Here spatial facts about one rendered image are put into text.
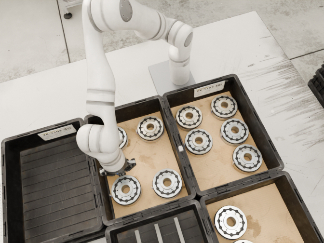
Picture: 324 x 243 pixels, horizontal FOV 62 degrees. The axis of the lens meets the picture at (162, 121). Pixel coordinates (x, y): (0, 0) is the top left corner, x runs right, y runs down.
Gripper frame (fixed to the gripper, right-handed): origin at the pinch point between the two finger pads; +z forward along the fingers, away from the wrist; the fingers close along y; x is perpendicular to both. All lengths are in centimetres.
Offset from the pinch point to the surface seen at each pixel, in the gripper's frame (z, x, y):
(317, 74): 49, 40, 125
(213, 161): 2.6, -5.2, 32.9
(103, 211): -7.3, -12.8, -7.3
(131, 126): 2.6, 18.2, 7.6
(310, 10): 85, 122, 185
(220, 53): 15, 50, 60
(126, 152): 2.6, 8.2, 3.1
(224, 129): -0.4, 4.0, 40.8
